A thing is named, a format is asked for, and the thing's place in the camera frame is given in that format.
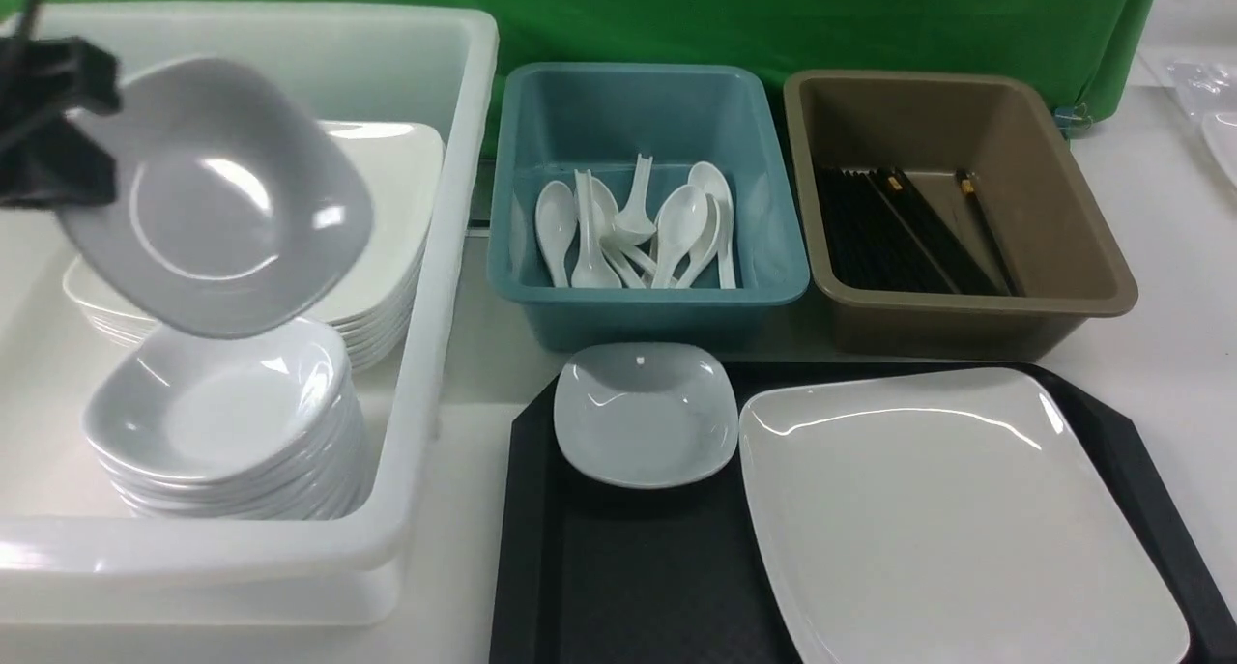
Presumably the brown plastic bin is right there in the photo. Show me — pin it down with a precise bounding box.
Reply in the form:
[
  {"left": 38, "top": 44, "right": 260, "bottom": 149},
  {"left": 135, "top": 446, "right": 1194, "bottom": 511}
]
[{"left": 783, "top": 70, "right": 1138, "bottom": 361}]

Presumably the black serving tray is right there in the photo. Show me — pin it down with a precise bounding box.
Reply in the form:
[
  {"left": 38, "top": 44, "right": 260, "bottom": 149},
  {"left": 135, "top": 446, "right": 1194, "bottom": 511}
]
[{"left": 489, "top": 361, "right": 1235, "bottom": 663}]

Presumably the clear plastic items far right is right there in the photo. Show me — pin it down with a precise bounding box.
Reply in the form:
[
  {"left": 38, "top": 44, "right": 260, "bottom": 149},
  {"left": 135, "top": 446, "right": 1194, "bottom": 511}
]
[{"left": 1164, "top": 61, "right": 1236, "bottom": 185}]

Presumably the white spoon far left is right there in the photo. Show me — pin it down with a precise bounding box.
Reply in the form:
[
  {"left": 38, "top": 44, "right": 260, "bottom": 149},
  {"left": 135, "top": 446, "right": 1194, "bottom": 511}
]
[{"left": 534, "top": 181, "right": 578, "bottom": 288}]

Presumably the black chopsticks pile in bin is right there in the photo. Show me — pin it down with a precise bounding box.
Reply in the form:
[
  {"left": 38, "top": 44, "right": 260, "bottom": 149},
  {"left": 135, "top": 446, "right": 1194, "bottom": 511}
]
[{"left": 816, "top": 167, "right": 1021, "bottom": 297}]

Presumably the white spoon far right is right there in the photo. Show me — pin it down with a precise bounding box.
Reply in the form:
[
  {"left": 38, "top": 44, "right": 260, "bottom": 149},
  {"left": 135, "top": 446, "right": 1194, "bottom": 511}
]
[{"left": 688, "top": 161, "right": 738, "bottom": 289}]

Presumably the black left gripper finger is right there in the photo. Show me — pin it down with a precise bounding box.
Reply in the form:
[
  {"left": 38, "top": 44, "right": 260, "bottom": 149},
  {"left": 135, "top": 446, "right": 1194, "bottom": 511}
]
[{"left": 1, "top": 36, "right": 122, "bottom": 211}]

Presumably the white ceramic soup spoon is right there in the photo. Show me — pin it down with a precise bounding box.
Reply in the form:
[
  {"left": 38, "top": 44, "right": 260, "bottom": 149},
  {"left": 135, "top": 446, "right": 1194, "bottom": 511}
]
[{"left": 614, "top": 155, "right": 656, "bottom": 245}]

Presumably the green backdrop cloth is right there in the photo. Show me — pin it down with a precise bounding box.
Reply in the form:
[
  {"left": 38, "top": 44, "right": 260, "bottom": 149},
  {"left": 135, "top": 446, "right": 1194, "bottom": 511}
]
[{"left": 37, "top": 0, "right": 1153, "bottom": 152}]

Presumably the white bowl tray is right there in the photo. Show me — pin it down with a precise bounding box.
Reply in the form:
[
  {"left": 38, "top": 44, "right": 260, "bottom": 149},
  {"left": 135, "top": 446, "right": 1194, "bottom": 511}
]
[
  {"left": 553, "top": 343, "right": 738, "bottom": 491},
  {"left": 56, "top": 56, "right": 375, "bottom": 339}
]

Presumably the teal plastic bin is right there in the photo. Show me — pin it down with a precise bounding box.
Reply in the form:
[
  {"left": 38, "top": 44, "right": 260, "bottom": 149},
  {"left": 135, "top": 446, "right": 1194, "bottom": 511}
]
[{"left": 487, "top": 62, "right": 810, "bottom": 352}]

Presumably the stack of white square plates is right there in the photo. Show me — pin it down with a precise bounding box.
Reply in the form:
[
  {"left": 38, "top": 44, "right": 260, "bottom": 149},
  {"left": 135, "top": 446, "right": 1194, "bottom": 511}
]
[{"left": 62, "top": 121, "right": 447, "bottom": 370}]

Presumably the white square rice plate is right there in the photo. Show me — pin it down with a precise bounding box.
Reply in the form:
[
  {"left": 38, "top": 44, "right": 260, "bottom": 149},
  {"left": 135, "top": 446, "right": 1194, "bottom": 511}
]
[{"left": 738, "top": 367, "right": 1190, "bottom": 663}]

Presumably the white spoon centre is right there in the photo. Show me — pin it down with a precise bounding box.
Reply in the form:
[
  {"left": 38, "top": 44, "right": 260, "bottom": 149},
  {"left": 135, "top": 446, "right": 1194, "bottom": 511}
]
[{"left": 652, "top": 185, "right": 708, "bottom": 289}]

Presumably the large white plastic tub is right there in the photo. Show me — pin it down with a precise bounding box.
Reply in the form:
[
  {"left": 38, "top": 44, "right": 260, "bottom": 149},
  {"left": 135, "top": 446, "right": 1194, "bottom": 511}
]
[{"left": 2, "top": 2, "right": 499, "bottom": 627}]

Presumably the white spoon upright handle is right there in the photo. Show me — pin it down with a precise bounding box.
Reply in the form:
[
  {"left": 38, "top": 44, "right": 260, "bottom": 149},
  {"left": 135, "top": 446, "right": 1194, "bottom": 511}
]
[{"left": 570, "top": 169, "right": 623, "bottom": 289}]

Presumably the stack of white bowls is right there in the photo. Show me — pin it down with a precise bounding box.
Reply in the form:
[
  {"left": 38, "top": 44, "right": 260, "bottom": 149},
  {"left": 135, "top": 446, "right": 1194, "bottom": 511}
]
[{"left": 80, "top": 319, "right": 367, "bottom": 521}]

